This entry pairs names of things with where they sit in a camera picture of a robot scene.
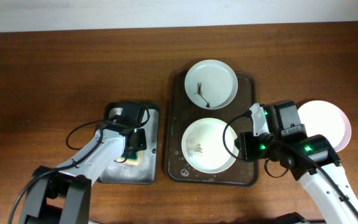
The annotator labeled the pinkish white plate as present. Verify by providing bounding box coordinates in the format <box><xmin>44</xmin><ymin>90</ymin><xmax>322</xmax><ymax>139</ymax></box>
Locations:
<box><xmin>298</xmin><ymin>100</ymin><xmax>352</xmax><ymax>152</ymax></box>

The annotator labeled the large brown tray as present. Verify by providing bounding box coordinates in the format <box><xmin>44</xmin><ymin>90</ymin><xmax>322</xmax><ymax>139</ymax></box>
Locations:
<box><xmin>164</xmin><ymin>70</ymin><xmax>259</xmax><ymax>187</ymax></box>

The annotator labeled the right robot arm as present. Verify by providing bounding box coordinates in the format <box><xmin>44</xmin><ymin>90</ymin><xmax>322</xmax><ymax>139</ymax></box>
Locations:
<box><xmin>234</xmin><ymin>100</ymin><xmax>358</xmax><ymax>223</ymax></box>

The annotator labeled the light green plate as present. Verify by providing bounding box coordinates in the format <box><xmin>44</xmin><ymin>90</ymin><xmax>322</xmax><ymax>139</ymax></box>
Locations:
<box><xmin>184</xmin><ymin>60</ymin><xmax>239</xmax><ymax>110</ymax></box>

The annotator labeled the green and yellow sponge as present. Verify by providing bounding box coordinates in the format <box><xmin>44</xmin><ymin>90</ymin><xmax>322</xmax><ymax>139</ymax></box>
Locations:
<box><xmin>115</xmin><ymin>151</ymin><xmax>142</xmax><ymax>166</ymax></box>

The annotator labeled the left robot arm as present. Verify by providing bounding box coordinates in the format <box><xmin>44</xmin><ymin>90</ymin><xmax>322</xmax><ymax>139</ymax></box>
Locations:
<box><xmin>8</xmin><ymin>101</ymin><xmax>160</xmax><ymax>223</ymax></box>

